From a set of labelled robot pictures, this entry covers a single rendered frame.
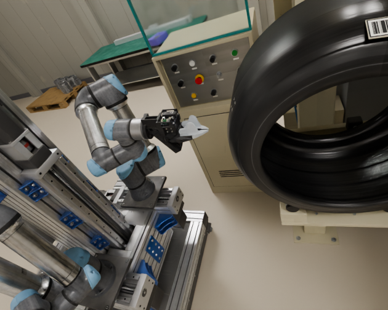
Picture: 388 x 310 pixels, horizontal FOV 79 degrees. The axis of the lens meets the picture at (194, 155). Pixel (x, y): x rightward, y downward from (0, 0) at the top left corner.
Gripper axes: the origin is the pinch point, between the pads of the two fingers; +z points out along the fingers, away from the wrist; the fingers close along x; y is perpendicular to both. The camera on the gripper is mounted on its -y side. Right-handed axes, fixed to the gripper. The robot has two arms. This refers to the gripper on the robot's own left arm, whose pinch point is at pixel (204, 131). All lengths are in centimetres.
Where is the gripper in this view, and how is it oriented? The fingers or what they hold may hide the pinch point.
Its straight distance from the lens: 76.7
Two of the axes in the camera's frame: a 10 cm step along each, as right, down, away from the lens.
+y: -2.1, -7.0, -6.8
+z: 9.6, 0.0, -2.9
